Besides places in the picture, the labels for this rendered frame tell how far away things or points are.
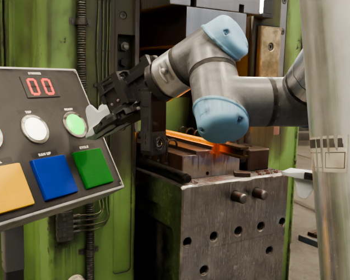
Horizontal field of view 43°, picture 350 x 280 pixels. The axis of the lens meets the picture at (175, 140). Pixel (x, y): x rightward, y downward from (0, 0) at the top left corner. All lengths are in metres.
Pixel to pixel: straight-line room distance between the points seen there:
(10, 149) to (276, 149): 1.03
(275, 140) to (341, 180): 1.32
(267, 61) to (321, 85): 1.23
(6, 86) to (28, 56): 0.67
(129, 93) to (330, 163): 0.55
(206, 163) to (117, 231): 0.32
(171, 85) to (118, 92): 0.11
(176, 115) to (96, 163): 0.87
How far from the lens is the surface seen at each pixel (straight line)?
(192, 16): 1.19
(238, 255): 1.32
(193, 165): 1.21
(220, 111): 0.62
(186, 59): 0.71
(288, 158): 1.67
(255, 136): 1.53
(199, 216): 1.19
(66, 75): 0.98
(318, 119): 0.29
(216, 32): 0.69
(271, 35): 1.53
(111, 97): 0.81
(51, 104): 0.91
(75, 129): 0.91
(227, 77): 0.66
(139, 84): 0.79
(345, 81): 0.28
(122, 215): 1.31
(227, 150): 1.22
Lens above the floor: 1.20
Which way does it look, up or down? 8 degrees down
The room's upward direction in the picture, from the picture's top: 2 degrees clockwise
